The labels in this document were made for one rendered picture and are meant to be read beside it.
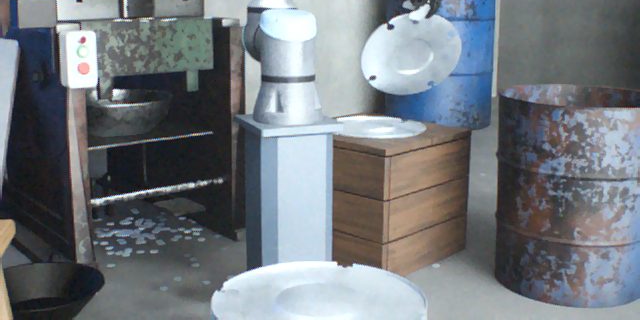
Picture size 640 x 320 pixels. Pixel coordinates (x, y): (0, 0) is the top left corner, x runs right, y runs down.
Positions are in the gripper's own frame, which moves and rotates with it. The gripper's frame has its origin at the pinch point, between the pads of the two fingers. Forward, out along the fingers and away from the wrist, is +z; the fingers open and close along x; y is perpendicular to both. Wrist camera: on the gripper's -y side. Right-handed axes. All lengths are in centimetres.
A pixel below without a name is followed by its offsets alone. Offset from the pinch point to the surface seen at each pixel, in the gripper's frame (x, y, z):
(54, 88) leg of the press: -3, 94, 28
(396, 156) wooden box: 38.3, 18.3, 7.5
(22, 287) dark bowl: 42, 106, 46
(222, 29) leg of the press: -18, 46, 23
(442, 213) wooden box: 46, -1, 26
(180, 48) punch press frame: -13, 59, 26
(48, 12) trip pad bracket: -13, 95, 10
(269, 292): 85, 76, -37
